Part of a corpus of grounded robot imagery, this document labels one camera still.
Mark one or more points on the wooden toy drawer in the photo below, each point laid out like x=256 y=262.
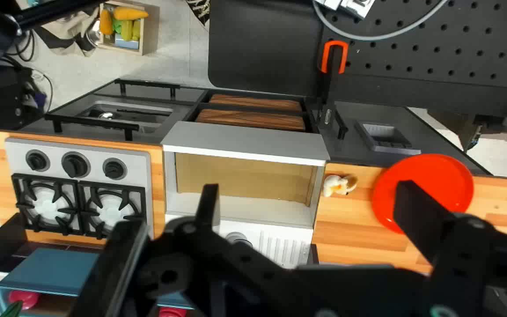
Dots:
x=254 y=116

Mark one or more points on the black stove knob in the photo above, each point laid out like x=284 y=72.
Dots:
x=36 y=158
x=115 y=167
x=76 y=163

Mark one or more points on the yellow toy corn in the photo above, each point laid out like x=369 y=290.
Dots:
x=131 y=12

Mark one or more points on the wooden toy crate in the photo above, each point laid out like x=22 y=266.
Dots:
x=149 y=35

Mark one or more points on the grey toy faucet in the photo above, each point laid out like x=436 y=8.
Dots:
x=237 y=237

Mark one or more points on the wooden toy kitchen set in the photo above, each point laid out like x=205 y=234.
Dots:
x=348 y=229

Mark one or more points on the orange black bar clamp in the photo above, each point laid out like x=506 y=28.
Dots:
x=325 y=58

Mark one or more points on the black pegboard table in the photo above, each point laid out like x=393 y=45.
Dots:
x=441 y=58

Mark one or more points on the grey stove panel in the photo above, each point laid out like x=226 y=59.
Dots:
x=17 y=155

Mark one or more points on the white yellow popcorn toy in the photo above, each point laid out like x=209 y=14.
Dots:
x=337 y=184

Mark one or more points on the pink toy radish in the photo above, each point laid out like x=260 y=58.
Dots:
x=22 y=299
x=172 y=310

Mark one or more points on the white power adapter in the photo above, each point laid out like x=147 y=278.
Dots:
x=356 y=7

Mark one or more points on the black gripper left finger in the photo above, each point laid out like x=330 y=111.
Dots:
x=115 y=264

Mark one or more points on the green toy vegetable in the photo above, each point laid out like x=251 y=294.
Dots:
x=126 y=30

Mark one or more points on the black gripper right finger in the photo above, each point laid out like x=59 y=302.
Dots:
x=453 y=251

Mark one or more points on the black toy oven door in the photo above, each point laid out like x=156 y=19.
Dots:
x=78 y=102

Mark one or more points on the black burner grate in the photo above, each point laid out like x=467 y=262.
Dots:
x=45 y=199
x=110 y=207

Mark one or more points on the teal planter box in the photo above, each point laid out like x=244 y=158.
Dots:
x=180 y=299
x=48 y=273

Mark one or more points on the white toy sink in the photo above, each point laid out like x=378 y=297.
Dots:
x=242 y=140

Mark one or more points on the red round plate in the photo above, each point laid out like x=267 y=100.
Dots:
x=430 y=172

